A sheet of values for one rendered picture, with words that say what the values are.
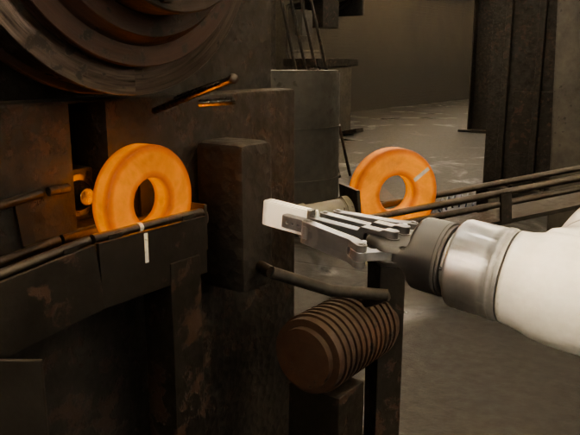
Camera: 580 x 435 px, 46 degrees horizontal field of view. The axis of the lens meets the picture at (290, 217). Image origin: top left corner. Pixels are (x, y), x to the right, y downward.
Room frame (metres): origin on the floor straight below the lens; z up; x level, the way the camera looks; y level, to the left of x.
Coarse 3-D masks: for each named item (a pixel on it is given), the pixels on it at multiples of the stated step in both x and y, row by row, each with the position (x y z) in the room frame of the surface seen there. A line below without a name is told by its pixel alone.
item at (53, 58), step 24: (0, 0) 0.72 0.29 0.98; (240, 0) 1.03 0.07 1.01; (0, 24) 0.72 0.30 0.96; (24, 24) 0.74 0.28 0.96; (24, 48) 0.74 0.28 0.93; (48, 48) 0.76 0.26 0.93; (72, 48) 0.79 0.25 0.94; (216, 48) 0.98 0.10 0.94; (48, 72) 0.82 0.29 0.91; (72, 72) 0.79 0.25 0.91; (96, 72) 0.81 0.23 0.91; (120, 72) 0.84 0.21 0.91; (144, 72) 0.87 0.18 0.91; (168, 72) 0.91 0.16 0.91; (192, 72) 0.94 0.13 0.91
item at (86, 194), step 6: (78, 180) 0.93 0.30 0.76; (84, 180) 0.94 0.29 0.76; (78, 186) 0.92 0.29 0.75; (84, 186) 0.92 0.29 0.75; (90, 186) 0.94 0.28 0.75; (78, 192) 0.92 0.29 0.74; (84, 192) 0.92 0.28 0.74; (90, 192) 0.93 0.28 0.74; (78, 198) 0.91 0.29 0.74; (84, 198) 0.92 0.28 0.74; (90, 198) 0.93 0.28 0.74; (78, 204) 0.92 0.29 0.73; (84, 204) 0.92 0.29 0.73; (90, 204) 0.93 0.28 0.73; (78, 210) 0.93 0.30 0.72
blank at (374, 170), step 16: (368, 160) 1.11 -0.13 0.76; (384, 160) 1.11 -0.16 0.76; (400, 160) 1.12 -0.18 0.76; (416, 160) 1.13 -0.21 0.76; (352, 176) 1.12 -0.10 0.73; (368, 176) 1.10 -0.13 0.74; (384, 176) 1.11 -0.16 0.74; (400, 176) 1.15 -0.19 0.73; (416, 176) 1.13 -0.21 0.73; (432, 176) 1.14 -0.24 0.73; (368, 192) 1.10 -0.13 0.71; (416, 192) 1.13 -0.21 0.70; (432, 192) 1.14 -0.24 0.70; (368, 208) 1.10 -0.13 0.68; (384, 208) 1.11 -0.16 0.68
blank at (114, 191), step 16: (144, 144) 0.90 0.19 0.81; (112, 160) 0.87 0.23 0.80; (128, 160) 0.87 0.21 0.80; (144, 160) 0.89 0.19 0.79; (160, 160) 0.91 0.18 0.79; (176, 160) 0.94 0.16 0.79; (112, 176) 0.85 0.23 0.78; (128, 176) 0.87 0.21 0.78; (144, 176) 0.89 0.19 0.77; (160, 176) 0.91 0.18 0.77; (176, 176) 0.93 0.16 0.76; (96, 192) 0.85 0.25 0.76; (112, 192) 0.84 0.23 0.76; (128, 192) 0.86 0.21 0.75; (160, 192) 0.93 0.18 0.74; (176, 192) 0.93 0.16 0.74; (96, 208) 0.85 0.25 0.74; (112, 208) 0.84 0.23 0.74; (128, 208) 0.86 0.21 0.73; (160, 208) 0.93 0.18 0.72; (176, 208) 0.93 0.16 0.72; (96, 224) 0.86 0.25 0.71; (112, 224) 0.84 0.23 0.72; (128, 224) 0.86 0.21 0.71
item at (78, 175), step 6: (72, 168) 0.94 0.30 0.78; (78, 168) 0.94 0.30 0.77; (84, 168) 0.95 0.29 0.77; (90, 168) 0.96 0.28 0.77; (78, 174) 0.94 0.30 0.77; (84, 174) 0.95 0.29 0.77; (90, 174) 0.95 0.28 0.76; (90, 180) 0.95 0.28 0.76; (84, 210) 0.94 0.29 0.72; (90, 210) 0.95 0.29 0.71; (78, 216) 0.93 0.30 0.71; (84, 216) 0.94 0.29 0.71; (90, 216) 0.95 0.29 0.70
